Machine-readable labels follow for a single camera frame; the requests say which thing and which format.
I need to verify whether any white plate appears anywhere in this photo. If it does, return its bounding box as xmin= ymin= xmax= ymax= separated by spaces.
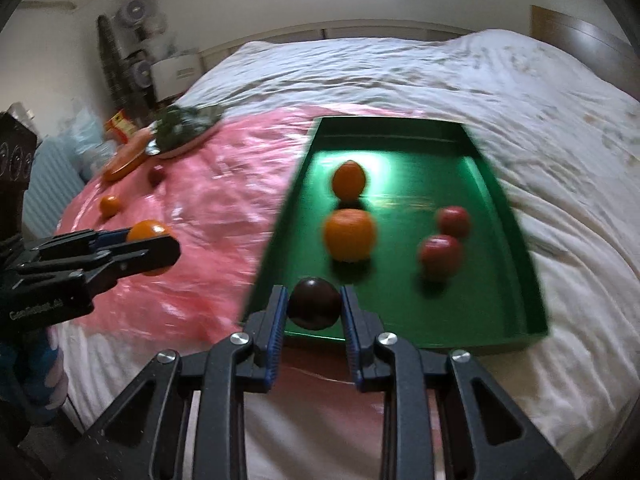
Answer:
xmin=150 ymin=115 xmax=223 ymax=160

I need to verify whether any white printed box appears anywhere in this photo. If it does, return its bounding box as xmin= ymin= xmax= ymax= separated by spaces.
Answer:
xmin=150 ymin=55 xmax=203 ymax=101

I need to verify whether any light blue ribbed suitcase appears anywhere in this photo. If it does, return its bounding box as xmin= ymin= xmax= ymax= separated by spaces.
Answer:
xmin=22 ymin=137 xmax=86 ymax=231

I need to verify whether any green rectangular tray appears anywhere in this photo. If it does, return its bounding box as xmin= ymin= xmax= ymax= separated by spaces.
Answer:
xmin=240 ymin=116 xmax=549 ymax=357

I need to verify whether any dark purple plum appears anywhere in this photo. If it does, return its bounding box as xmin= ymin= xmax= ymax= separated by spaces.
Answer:
xmin=287 ymin=276 xmax=343 ymax=331

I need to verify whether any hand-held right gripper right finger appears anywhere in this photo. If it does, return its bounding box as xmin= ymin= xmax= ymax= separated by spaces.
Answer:
xmin=340 ymin=284 xmax=576 ymax=480

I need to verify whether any plaid scarf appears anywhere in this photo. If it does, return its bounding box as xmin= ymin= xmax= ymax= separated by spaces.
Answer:
xmin=97 ymin=14 xmax=126 ymax=111

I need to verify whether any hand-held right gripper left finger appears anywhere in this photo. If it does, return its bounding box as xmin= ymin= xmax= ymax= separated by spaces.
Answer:
xmin=75 ymin=284 xmax=290 ymax=480

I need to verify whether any cream bed headboard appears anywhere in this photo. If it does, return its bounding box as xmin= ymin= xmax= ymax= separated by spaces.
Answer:
xmin=200 ymin=21 xmax=481 ymax=61

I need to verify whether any green leafy vegetable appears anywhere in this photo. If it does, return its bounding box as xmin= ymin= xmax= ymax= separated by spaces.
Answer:
xmin=155 ymin=104 xmax=223 ymax=148

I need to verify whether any yellow red package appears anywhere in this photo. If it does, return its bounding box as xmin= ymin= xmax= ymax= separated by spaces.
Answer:
xmin=104 ymin=109 xmax=138 ymax=141

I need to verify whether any pink plastic sheet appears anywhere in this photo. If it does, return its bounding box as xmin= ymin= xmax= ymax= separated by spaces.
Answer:
xmin=54 ymin=104 xmax=401 ymax=411

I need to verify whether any carrot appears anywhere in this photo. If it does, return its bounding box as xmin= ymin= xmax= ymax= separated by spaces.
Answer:
xmin=117 ymin=127 xmax=153 ymax=161

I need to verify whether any brown wooden furniture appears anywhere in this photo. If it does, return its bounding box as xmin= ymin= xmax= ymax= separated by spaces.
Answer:
xmin=530 ymin=5 xmax=640 ymax=81

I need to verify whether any orange plate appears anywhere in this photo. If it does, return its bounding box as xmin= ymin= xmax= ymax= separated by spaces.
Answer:
xmin=102 ymin=145 xmax=151 ymax=182

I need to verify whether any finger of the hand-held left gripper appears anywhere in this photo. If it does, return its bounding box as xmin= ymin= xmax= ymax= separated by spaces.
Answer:
xmin=15 ymin=236 xmax=182 ymax=303
xmin=20 ymin=228 xmax=133 ymax=261

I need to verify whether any pale blue plastic bag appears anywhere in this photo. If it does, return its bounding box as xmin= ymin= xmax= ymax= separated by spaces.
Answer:
xmin=60 ymin=105 xmax=116 ymax=176

